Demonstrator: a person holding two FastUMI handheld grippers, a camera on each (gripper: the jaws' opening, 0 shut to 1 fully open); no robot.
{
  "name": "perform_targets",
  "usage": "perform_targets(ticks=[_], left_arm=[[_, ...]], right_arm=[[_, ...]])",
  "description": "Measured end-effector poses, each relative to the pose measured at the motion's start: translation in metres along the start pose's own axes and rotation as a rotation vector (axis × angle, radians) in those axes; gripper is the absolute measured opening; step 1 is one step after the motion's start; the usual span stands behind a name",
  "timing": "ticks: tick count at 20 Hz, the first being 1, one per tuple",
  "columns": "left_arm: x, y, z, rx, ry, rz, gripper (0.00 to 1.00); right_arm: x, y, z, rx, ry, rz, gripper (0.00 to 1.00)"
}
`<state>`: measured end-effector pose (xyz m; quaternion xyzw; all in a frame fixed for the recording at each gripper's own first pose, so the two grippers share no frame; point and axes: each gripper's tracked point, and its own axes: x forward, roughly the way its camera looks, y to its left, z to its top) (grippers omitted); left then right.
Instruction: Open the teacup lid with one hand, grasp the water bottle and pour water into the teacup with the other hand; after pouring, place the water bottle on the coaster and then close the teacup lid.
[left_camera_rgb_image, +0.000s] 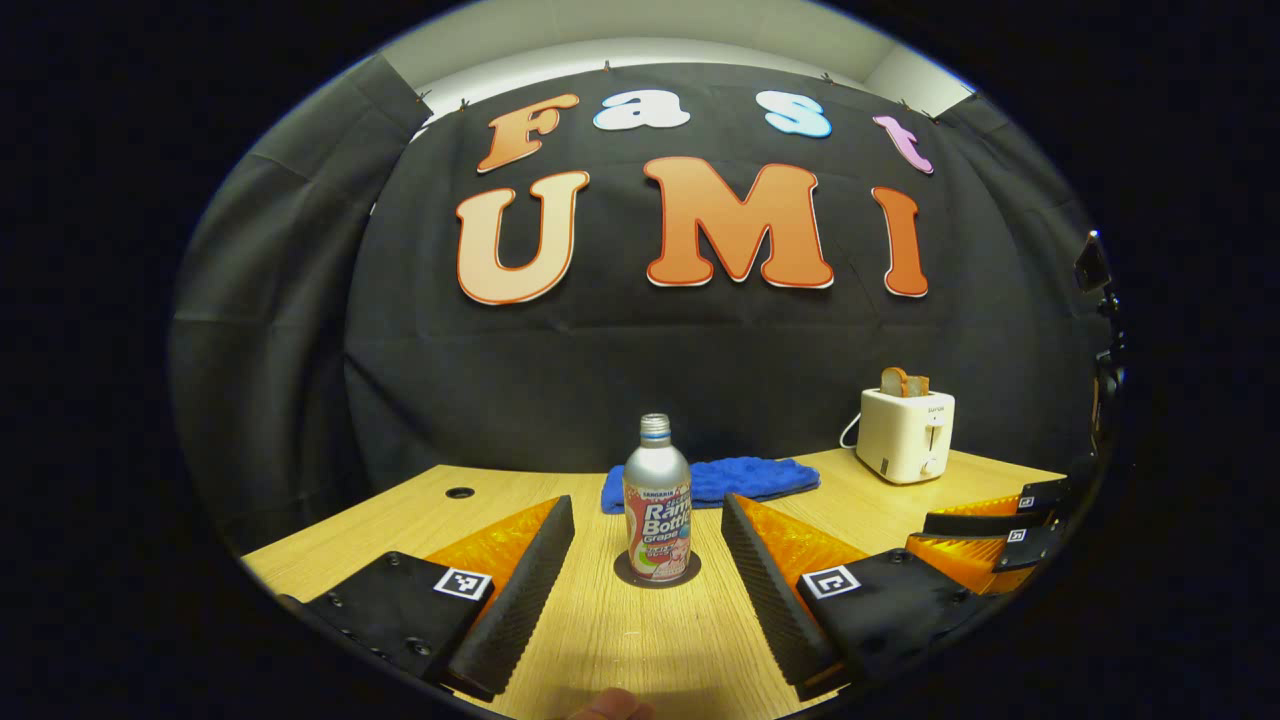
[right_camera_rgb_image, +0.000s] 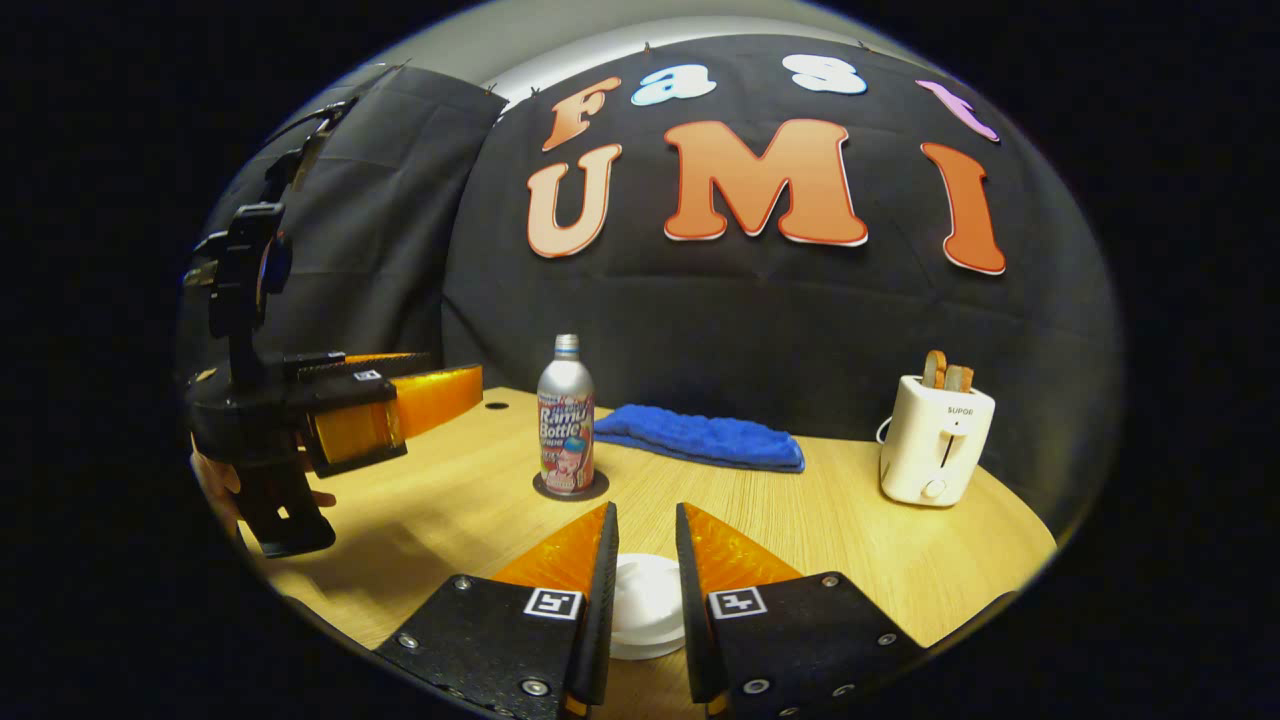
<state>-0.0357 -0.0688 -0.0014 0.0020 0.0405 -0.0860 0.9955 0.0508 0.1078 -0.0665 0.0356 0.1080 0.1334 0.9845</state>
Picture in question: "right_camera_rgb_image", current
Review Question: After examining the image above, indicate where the silver water bottle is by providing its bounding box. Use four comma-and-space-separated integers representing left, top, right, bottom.
537, 334, 597, 497

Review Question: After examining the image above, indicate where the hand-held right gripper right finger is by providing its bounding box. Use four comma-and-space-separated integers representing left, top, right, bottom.
676, 502, 926, 719

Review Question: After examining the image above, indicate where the blue towel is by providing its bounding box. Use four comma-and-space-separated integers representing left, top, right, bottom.
594, 404, 807, 474

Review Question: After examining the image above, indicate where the white toaster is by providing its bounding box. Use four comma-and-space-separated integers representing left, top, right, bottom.
880, 375, 998, 508

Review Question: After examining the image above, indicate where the dark round coaster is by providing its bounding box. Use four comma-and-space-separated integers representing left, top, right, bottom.
532, 470, 611, 503

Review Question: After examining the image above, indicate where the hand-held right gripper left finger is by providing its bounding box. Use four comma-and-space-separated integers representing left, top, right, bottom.
372, 502, 619, 720

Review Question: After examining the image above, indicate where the white teacup lid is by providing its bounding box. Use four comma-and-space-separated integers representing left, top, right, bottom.
610, 553, 688, 662

